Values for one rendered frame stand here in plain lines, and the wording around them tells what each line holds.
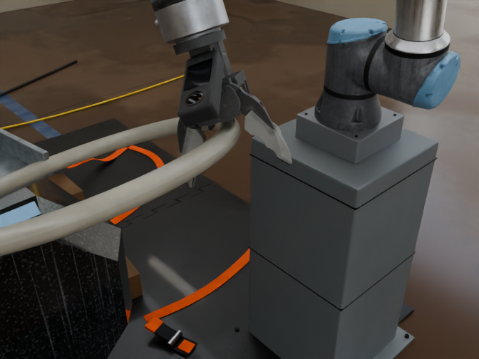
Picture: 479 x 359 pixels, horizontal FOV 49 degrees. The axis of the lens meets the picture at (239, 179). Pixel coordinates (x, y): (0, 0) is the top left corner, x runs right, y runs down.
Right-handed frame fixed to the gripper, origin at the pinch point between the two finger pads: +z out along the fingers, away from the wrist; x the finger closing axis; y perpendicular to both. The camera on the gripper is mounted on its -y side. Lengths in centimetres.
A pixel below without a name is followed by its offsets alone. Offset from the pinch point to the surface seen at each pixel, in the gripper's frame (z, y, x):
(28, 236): -6.4, -23.6, 16.6
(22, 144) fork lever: -11.1, 17.9, 44.2
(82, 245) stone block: 24, 52, 66
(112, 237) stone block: 28, 65, 64
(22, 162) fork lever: -8, 19, 47
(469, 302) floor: 114, 132, -38
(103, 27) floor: -57, 476, 238
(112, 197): -7.1, -19.2, 8.3
